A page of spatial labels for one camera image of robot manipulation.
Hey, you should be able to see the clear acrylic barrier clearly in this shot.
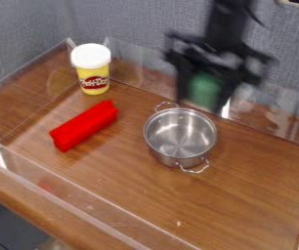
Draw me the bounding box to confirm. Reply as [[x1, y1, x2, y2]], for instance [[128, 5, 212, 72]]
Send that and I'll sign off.
[[0, 41, 299, 250]]

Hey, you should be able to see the stainless steel pot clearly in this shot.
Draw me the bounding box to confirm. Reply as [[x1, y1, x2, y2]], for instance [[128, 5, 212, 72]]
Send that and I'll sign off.
[[144, 102, 217, 174]]

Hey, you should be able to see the yellow play-doh can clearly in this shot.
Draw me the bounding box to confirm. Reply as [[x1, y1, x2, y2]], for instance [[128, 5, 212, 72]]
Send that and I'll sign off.
[[70, 43, 110, 95]]

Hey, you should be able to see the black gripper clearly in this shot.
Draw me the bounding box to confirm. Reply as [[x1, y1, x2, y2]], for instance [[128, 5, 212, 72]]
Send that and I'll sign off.
[[164, 31, 274, 113]]

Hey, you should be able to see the green foam block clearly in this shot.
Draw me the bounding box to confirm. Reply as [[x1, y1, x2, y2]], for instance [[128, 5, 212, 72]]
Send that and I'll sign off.
[[189, 72, 221, 111]]

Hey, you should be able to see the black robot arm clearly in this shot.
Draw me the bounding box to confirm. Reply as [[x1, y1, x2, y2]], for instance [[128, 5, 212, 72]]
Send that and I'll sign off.
[[164, 0, 274, 113]]

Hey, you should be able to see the red foam block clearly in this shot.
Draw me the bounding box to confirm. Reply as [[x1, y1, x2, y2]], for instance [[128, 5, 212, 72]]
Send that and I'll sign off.
[[49, 100, 118, 151]]

